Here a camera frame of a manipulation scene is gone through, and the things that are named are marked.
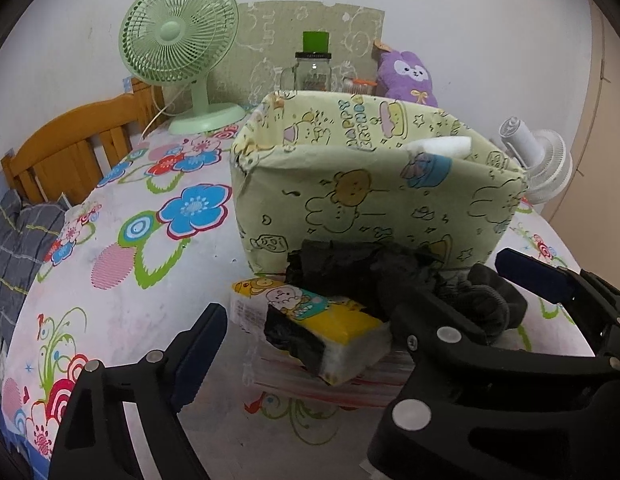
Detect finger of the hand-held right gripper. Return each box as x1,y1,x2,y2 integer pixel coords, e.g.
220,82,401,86
495,247,620,363
367,290,620,480

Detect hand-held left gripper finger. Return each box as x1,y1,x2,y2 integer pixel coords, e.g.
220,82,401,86
48,302,229,480

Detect dark grey knit glove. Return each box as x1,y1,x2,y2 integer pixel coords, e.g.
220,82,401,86
440,263,529,346

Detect yellow tissue pack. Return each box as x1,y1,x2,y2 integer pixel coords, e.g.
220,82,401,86
229,277,393,387

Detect black cloth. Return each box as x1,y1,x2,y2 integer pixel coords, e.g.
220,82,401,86
263,305,331,379
285,239,443,322

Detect clear plastic bags red stripes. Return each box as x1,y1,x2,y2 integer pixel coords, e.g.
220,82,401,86
244,335,417,407

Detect cartoon print fabric storage box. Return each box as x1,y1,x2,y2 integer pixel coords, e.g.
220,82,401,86
230,89,530,275

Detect floral bed sheet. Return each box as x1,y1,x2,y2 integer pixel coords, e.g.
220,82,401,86
0,105,598,480

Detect white small fan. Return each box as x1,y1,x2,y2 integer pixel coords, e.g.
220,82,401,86
498,116,574,206

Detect beige wooden door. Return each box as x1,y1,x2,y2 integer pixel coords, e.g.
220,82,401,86
541,7,620,281

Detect grey plaid blanket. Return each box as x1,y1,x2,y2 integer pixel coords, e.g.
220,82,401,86
0,191,69,348

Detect purple plush toy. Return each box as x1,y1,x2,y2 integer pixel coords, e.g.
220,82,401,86
375,50,439,109

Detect wooden bed headboard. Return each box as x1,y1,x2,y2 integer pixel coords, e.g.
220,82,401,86
0,77,167,207

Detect small jar orange lid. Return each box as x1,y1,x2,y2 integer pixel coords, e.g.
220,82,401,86
342,77,379,97

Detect glass jar black lid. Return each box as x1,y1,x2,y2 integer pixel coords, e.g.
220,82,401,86
279,51,337,94

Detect green cylinder cap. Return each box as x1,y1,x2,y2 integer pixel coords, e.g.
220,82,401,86
302,31,331,54

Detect green desk fan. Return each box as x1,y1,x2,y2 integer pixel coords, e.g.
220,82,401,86
118,0,247,136

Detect white fan cable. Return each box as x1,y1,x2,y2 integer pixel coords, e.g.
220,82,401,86
142,82,191,140

